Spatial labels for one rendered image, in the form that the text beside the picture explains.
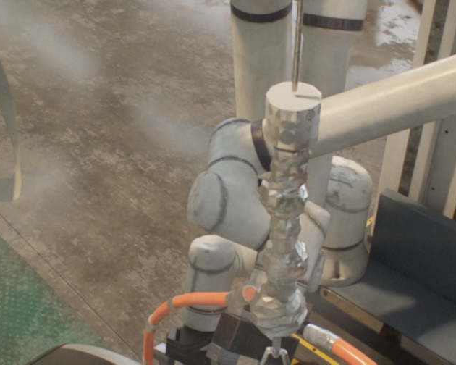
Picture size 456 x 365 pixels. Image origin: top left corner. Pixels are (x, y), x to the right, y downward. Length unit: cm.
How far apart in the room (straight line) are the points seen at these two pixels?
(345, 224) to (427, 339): 32
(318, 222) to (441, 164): 66
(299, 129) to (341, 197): 114
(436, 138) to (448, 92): 56
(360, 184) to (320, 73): 43
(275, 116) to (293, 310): 19
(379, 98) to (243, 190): 25
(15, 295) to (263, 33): 144
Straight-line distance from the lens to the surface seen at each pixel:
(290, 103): 45
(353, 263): 174
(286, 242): 53
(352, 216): 163
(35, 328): 235
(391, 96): 110
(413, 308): 175
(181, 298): 74
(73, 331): 232
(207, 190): 103
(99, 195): 278
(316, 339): 57
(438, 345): 169
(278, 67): 139
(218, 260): 129
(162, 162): 291
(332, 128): 111
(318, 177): 131
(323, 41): 125
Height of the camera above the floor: 177
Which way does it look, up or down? 39 degrees down
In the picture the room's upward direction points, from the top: straight up
